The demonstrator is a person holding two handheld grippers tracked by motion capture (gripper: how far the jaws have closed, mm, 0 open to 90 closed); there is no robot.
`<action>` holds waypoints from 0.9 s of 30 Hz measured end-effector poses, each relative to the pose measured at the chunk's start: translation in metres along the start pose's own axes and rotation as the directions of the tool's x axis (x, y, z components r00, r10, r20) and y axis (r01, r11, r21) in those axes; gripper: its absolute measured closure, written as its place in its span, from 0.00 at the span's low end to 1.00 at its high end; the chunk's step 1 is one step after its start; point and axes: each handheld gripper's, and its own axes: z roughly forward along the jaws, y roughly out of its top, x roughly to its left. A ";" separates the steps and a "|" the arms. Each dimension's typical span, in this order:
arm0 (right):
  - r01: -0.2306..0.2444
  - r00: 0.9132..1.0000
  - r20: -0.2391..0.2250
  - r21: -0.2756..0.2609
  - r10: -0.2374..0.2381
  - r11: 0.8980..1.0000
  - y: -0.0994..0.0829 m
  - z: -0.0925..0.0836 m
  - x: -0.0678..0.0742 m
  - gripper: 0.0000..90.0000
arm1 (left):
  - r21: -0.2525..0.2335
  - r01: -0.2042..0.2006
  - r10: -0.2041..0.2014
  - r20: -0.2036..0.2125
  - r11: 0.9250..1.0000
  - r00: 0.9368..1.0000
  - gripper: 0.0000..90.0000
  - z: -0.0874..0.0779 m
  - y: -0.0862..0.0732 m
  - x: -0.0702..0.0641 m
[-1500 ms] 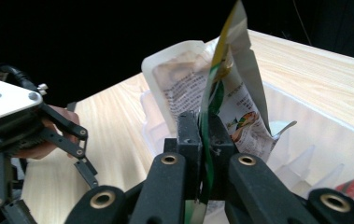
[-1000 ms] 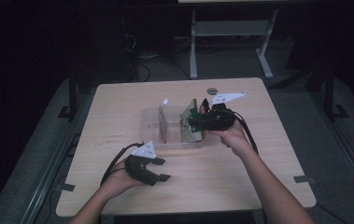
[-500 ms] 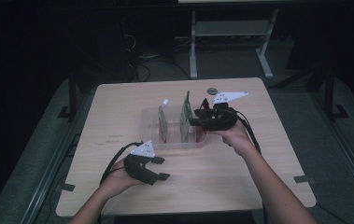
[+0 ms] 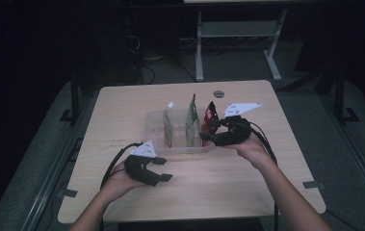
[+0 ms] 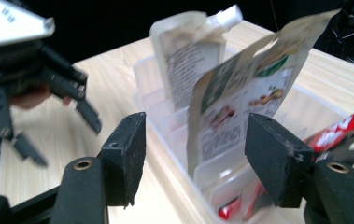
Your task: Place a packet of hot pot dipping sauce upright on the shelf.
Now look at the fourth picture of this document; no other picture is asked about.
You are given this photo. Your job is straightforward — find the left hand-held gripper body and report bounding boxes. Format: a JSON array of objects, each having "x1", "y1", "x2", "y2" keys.
[{"x1": 123, "y1": 140, "x2": 163, "y2": 188}]

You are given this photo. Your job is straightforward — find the white metal desk frame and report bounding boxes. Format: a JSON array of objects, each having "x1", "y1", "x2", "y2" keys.
[{"x1": 195, "y1": 9, "x2": 289, "y2": 82}]

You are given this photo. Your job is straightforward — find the black floor cables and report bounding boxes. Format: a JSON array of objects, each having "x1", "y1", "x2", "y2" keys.
[{"x1": 128, "y1": 32, "x2": 197, "y2": 85}]

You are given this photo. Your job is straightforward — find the green and white packet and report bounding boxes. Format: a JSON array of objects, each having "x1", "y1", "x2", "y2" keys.
[{"x1": 185, "y1": 93, "x2": 200, "y2": 148}]

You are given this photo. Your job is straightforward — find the person's left hand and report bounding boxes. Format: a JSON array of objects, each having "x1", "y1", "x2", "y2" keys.
[{"x1": 100, "y1": 159, "x2": 147, "y2": 201}]

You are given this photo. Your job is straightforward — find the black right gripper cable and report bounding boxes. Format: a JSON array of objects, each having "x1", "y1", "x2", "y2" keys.
[{"x1": 247, "y1": 119, "x2": 280, "y2": 231}]

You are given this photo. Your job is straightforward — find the person's right hand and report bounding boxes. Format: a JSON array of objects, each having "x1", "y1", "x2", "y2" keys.
[{"x1": 226, "y1": 129, "x2": 275, "y2": 171}]

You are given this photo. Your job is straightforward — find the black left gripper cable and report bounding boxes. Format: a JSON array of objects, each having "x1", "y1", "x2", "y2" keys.
[{"x1": 99, "y1": 141, "x2": 144, "y2": 231}]

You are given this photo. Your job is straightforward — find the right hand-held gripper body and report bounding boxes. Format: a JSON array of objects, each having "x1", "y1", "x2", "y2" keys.
[{"x1": 209, "y1": 101, "x2": 263, "y2": 147}]

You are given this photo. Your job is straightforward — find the black metal stand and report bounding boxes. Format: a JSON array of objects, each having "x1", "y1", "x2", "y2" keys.
[
  {"x1": 332, "y1": 65, "x2": 361, "y2": 125},
  {"x1": 59, "y1": 71, "x2": 82, "y2": 125}
]

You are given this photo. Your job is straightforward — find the clear plastic container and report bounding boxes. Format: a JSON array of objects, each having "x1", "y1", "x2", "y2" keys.
[{"x1": 143, "y1": 108, "x2": 216, "y2": 156}]

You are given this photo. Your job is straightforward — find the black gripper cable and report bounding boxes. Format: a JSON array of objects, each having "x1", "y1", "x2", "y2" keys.
[
  {"x1": 99, "y1": 141, "x2": 144, "y2": 231},
  {"x1": 247, "y1": 119, "x2": 280, "y2": 231}
]

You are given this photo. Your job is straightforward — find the white spouted sauce pouch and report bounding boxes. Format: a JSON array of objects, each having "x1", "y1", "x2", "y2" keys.
[{"x1": 162, "y1": 101, "x2": 175, "y2": 149}]

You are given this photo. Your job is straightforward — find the red snack packet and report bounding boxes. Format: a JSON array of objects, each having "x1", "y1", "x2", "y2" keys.
[{"x1": 201, "y1": 100, "x2": 221, "y2": 136}]

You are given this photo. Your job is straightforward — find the grey tape strip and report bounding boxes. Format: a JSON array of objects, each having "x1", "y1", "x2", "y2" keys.
[
  {"x1": 302, "y1": 180, "x2": 326, "y2": 191},
  {"x1": 56, "y1": 189, "x2": 79, "y2": 198}
]

